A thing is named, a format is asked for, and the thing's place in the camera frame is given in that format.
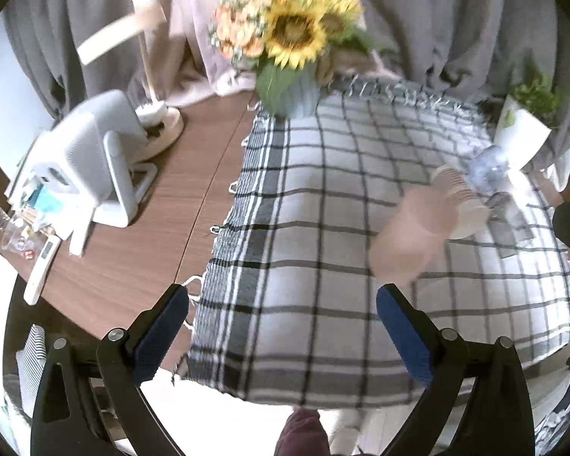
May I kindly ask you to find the white plant pot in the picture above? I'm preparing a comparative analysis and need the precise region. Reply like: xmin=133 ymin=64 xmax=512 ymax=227
xmin=493 ymin=95 xmax=551 ymax=170

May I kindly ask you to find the sunflower bouquet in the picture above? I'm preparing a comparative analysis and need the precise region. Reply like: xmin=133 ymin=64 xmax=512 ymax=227
xmin=208 ymin=0 xmax=382 ymax=100

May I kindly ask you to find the pink plastic cup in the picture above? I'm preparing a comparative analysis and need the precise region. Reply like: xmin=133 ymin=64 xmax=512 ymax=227
xmin=369 ymin=186 xmax=458 ymax=287

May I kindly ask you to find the white portable projector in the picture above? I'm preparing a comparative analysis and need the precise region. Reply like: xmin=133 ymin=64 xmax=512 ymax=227
xmin=32 ymin=90 xmax=147 ymax=228

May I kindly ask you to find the clear plastic bottle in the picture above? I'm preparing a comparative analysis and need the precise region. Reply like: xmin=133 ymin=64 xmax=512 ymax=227
xmin=0 ymin=207 xmax=36 ymax=258

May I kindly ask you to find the wooden base desk lamp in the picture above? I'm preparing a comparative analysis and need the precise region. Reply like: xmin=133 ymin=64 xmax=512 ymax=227
xmin=77 ymin=0 xmax=185 ymax=163

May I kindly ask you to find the grey curtain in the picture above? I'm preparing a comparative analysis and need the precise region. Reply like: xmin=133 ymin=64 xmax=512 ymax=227
xmin=4 ymin=0 xmax=570 ymax=190

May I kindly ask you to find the white remote control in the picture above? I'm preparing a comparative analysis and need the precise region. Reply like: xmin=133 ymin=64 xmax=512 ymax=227
xmin=23 ymin=235 xmax=62 ymax=306

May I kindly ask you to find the dark transparent square cup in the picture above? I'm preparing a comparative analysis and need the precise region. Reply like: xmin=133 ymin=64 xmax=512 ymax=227
xmin=486 ymin=192 xmax=534 ymax=260

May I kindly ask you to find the green potted plant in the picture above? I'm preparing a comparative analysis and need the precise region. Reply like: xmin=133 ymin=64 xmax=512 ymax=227
xmin=508 ymin=57 xmax=560 ymax=129

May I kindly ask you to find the black white plaid cloth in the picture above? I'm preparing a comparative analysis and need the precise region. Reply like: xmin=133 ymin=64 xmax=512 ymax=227
xmin=177 ymin=78 xmax=570 ymax=409

